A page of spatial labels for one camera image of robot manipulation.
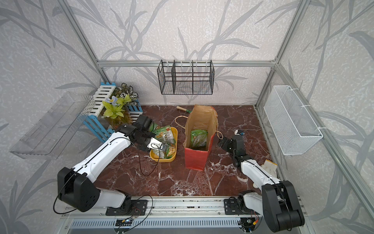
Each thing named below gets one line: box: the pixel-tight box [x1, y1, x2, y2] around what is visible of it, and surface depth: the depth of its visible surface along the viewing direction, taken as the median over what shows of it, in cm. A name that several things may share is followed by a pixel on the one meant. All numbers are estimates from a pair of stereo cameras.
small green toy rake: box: [176, 105, 192, 114], surface depth 119 cm
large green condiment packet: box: [190, 129, 208, 151], surface depth 98 cm
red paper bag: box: [183, 104, 219, 172], surface depth 89 cm
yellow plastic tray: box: [149, 126, 178, 163], surface depth 98 cm
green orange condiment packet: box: [164, 138, 176, 159], surface depth 91 cm
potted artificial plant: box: [101, 82, 140, 129], surface depth 91 cm
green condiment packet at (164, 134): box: [151, 125, 177, 146], surface depth 100 cm
